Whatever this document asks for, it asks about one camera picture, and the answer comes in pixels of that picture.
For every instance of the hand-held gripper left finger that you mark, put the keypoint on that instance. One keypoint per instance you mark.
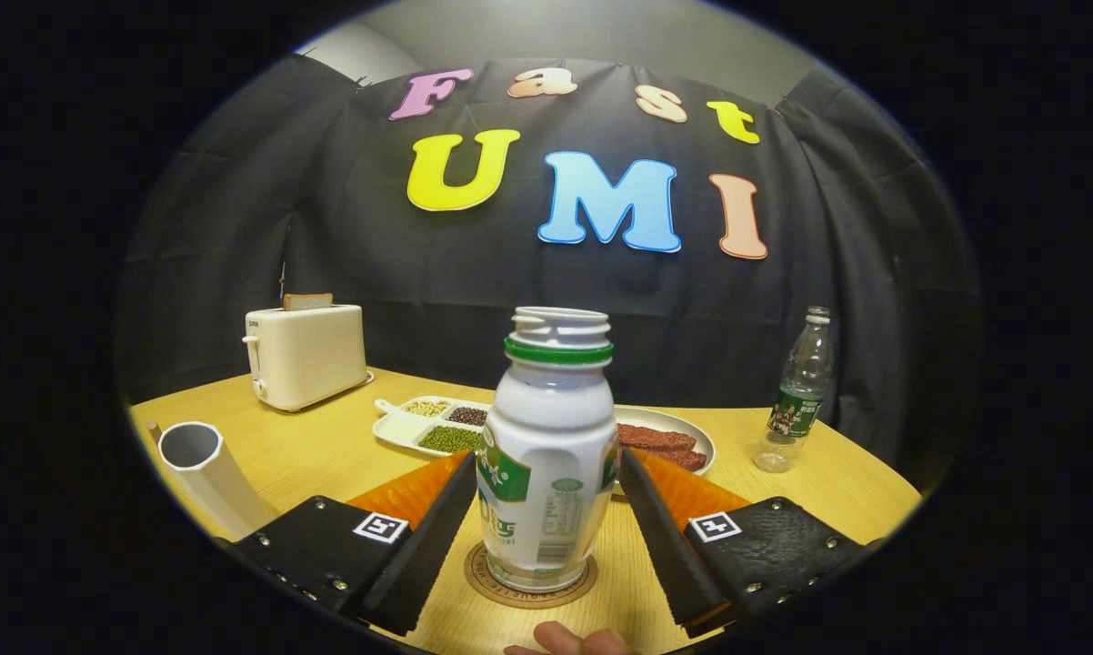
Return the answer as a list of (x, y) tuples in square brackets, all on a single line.
[(419, 555)]

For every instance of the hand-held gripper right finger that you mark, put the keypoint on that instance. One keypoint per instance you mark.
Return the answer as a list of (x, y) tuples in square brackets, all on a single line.
[(669, 546)]

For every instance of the round wooden coaster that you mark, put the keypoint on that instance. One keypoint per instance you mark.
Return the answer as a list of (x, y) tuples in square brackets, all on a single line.
[(495, 589)]

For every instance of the clear plastic water bottle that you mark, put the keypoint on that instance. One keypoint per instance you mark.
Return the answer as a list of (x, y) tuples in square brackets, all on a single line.
[(797, 400)]

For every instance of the brown meat strip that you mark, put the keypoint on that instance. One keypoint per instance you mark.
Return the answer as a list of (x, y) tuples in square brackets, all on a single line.
[(656, 438), (683, 458)]

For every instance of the white round plate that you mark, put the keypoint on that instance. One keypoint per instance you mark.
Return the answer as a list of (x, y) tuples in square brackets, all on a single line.
[(687, 424)]

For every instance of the white divided tray of beans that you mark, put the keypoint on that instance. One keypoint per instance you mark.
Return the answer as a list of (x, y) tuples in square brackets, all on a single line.
[(396, 428)]

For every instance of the wooden table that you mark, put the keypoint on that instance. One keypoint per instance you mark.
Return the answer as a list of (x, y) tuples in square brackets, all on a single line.
[(328, 446)]

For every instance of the cream toaster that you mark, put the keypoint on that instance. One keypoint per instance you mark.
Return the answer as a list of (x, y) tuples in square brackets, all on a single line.
[(310, 359)]

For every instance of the bread slice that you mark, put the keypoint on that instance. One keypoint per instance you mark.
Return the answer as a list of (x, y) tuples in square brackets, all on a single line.
[(306, 301)]

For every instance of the black backdrop cloth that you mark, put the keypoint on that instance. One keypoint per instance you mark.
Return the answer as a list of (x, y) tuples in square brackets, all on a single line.
[(328, 255)]

